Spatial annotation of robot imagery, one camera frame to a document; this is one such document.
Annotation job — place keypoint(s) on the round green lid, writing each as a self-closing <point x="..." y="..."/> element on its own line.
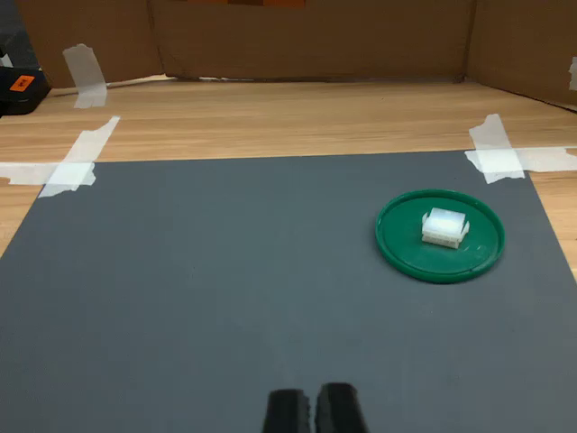
<point x="405" y="255"/>

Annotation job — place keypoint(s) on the dark grey mat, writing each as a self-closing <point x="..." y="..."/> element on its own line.
<point x="225" y="270"/>

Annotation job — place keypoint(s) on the white tape strip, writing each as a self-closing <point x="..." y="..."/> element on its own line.
<point x="573" y="74"/>
<point x="85" y="149"/>
<point x="86" y="76"/>
<point x="493" y="144"/>
<point x="27" y="173"/>
<point x="547" y="159"/>

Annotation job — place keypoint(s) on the brown cardboard partition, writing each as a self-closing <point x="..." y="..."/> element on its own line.
<point x="112" y="40"/>
<point x="315" y="40"/>

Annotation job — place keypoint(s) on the small white plastic terminal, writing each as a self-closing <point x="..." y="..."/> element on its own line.
<point x="445" y="227"/>

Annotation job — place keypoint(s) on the black case with orange label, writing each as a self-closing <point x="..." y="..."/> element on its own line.
<point x="18" y="85"/>

